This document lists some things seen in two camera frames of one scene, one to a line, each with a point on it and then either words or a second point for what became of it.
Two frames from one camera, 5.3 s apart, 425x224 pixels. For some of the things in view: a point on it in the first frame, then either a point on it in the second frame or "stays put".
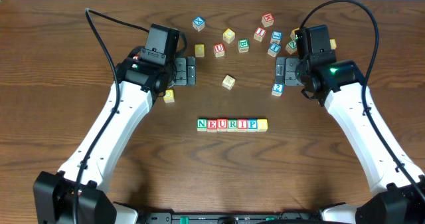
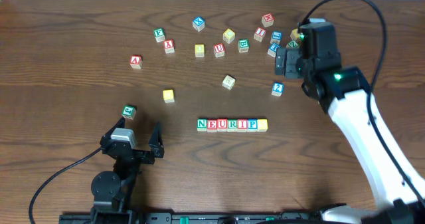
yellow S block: x=262 y=125 stays put
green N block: x=202 y=124 stays put
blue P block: x=252 y=125 stays put
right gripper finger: x=280 y=70 -> x=280 y=61
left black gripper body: x=185 y=71 -> x=133 y=154
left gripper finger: x=190 y=71 -> x=155 y=142
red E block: x=212 y=125 stays put
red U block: x=222 y=124 stays put
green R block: x=232 y=125 stays put
